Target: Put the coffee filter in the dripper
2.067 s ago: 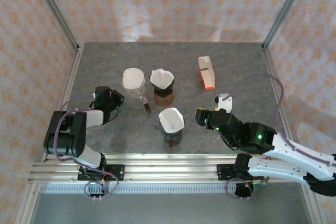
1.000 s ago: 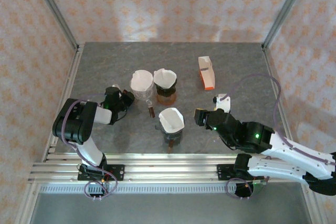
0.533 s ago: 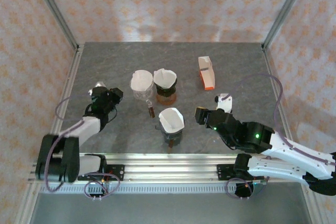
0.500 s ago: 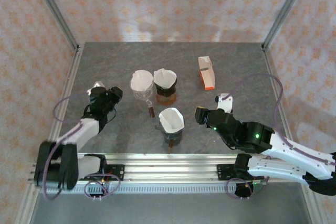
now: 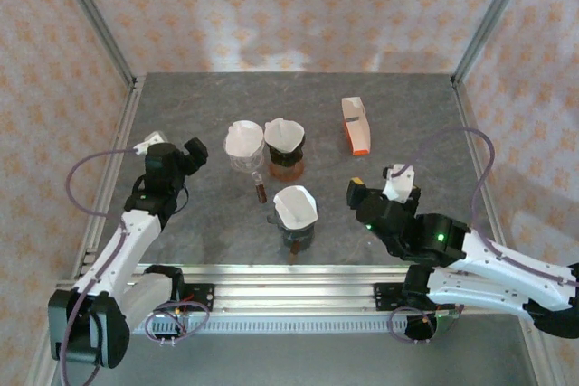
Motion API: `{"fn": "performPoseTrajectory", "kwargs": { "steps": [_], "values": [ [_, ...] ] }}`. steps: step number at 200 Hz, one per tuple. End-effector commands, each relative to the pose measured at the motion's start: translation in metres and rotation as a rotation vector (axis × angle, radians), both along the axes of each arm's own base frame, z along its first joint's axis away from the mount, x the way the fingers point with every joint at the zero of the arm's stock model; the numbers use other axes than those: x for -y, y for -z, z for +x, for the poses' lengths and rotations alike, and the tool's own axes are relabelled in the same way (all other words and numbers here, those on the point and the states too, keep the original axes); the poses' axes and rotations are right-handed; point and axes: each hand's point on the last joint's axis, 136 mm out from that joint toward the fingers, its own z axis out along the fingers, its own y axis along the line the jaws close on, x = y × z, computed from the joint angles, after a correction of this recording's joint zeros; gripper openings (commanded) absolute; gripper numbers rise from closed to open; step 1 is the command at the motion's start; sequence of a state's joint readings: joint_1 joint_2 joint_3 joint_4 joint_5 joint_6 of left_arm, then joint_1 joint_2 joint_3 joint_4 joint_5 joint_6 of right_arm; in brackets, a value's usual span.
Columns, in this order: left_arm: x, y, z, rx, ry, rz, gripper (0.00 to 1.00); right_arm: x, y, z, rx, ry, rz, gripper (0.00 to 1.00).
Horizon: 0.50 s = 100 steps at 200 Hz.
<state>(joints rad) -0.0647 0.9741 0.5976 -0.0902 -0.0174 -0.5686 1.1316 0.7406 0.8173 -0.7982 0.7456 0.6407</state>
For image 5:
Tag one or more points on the aluminium lower frame rail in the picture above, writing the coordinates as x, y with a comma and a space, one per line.
545, 363

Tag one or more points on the aluminium side rail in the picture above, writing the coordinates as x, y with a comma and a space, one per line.
118, 133
469, 110

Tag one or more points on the white orange filter box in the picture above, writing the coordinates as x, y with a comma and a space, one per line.
357, 137

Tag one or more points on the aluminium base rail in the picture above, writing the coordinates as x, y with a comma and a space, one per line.
294, 289

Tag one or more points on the aluminium frame post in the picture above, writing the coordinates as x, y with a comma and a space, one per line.
493, 20
90, 15

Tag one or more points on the white paper coffee filter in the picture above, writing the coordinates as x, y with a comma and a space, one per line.
282, 135
244, 137
296, 205

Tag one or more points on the dark green dripper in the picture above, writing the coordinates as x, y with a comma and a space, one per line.
285, 159

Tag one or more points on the orange transparent dripper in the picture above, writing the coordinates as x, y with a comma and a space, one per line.
287, 172

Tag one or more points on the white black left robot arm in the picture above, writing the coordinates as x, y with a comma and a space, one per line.
122, 255

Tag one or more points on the green circuit board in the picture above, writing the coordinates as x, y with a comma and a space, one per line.
448, 312

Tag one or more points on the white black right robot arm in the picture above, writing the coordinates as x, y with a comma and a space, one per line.
497, 264

